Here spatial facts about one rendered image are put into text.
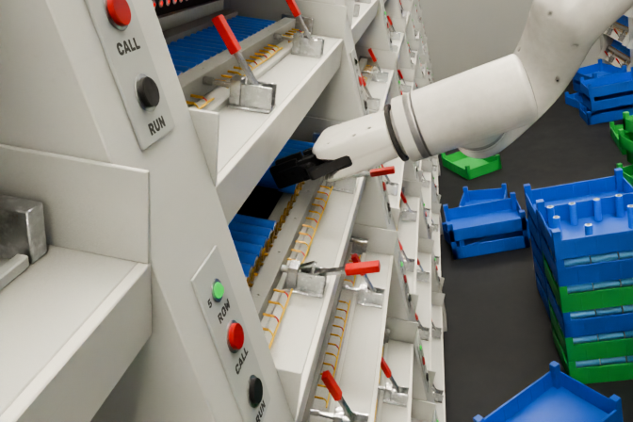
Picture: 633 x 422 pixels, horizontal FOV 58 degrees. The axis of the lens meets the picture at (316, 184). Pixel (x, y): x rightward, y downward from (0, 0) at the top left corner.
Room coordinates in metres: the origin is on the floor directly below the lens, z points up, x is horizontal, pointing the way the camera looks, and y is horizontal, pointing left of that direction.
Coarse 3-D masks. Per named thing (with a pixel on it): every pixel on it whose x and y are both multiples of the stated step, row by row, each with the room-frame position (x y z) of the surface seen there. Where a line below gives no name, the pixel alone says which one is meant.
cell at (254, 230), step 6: (234, 222) 0.63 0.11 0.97; (234, 228) 0.62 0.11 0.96; (240, 228) 0.62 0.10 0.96; (246, 228) 0.62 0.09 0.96; (252, 228) 0.62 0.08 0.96; (258, 228) 0.62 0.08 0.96; (264, 228) 0.62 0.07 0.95; (252, 234) 0.61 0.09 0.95; (258, 234) 0.61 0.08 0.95; (264, 234) 0.61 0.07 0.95; (270, 234) 0.61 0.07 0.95
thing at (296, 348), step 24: (312, 120) 0.96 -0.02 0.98; (336, 192) 0.77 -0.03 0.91; (360, 192) 0.80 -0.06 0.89; (336, 216) 0.70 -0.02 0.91; (336, 240) 0.64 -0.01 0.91; (336, 264) 0.58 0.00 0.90; (336, 288) 0.60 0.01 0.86; (288, 312) 0.49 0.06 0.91; (312, 312) 0.49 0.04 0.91; (288, 336) 0.45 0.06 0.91; (312, 336) 0.46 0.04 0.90; (288, 360) 0.42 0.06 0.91; (312, 360) 0.42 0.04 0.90; (288, 384) 0.35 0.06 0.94
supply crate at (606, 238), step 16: (544, 208) 1.41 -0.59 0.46; (560, 208) 1.42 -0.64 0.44; (576, 208) 1.41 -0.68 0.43; (592, 208) 1.40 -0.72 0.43; (608, 208) 1.39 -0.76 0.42; (624, 208) 1.38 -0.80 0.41; (544, 224) 1.33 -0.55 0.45; (592, 224) 1.35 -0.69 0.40; (608, 224) 1.33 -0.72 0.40; (624, 224) 1.31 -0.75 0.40; (560, 240) 1.24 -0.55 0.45; (576, 240) 1.23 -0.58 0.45; (592, 240) 1.22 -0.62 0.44; (608, 240) 1.21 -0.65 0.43; (624, 240) 1.20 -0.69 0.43; (560, 256) 1.24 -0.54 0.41; (576, 256) 1.23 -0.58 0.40
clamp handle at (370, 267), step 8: (352, 264) 0.52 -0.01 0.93; (360, 264) 0.52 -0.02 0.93; (368, 264) 0.51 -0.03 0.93; (376, 264) 0.51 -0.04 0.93; (312, 272) 0.53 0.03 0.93; (320, 272) 0.52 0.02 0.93; (328, 272) 0.52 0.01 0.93; (336, 272) 0.52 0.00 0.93; (344, 272) 0.52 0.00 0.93; (352, 272) 0.51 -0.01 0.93; (360, 272) 0.51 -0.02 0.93; (368, 272) 0.51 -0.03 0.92
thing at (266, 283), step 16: (304, 192) 0.71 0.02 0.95; (320, 192) 0.74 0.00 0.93; (304, 208) 0.67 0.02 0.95; (288, 224) 0.62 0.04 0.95; (304, 224) 0.65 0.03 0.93; (288, 240) 0.59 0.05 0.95; (272, 256) 0.55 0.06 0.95; (288, 256) 0.58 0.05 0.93; (304, 256) 0.58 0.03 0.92; (272, 272) 0.52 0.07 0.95; (256, 288) 0.49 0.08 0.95; (272, 288) 0.50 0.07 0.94; (256, 304) 0.47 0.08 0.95; (272, 336) 0.44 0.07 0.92
